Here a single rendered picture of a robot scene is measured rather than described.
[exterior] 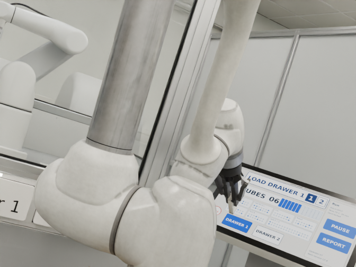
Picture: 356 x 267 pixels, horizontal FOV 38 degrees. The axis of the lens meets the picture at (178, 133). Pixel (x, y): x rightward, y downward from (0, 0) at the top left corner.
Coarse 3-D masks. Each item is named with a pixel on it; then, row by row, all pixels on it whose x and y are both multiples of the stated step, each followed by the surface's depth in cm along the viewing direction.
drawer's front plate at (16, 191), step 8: (0, 184) 158; (8, 184) 159; (16, 184) 160; (24, 184) 161; (0, 192) 158; (8, 192) 159; (16, 192) 160; (24, 192) 161; (32, 192) 162; (8, 200) 159; (16, 200) 160; (24, 200) 161; (0, 208) 159; (8, 208) 160; (16, 208) 160; (24, 208) 161; (8, 216) 160; (16, 216) 161; (24, 216) 162
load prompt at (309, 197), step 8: (248, 176) 186; (256, 176) 186; (264, 176) 185; (256, 184) 183; (264, 184) 182; (272, 184) 182; (280, 184) 181; (288, 184) 181; (280, 192) 179; (288, 192) 178; (296, 192) 178; (304, 192) 177; (312, 192) 177; (304, 200) 175; (312, 200) 174; (320, 200) 174; (328, 200) 173
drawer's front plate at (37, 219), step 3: (36, 210) 163; (36, 213) 163; (36, 216) 163; (39, 216) 163; (33, 219) 163; (36, 219) 163; (39, 219) 163; (42, 219) 164; (36, 222) 163; (39, 222) 163; (42, 222) 164; (45, 222) 164; (42, 225) 164; (45, 225) 164; (48, 225) 164
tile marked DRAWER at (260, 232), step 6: (258, 228) 169; (264, 228) 169; (252, 234) 168; (258, 234) 168; (264, 234) 167; (270, 234) 167; (276, 234) 167; (282, 234) 166; (264, 240) 166; (270, 240) 165; (276, 240) 165
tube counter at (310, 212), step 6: (270, 198) 178; (276, 198) 177; (282, 198) 177; (276, 204) 175; (282, 204) 175; (288, 204) 174; (294, 204) 174; (300, 204) 174; (288, 210) 173; (294, 210) 172; (300, 210) 172; (306, 210) 172; (312, 210) 171; (318, 210) 171; (306, 216) 170; (312, 216) 170; (318, 216) 169
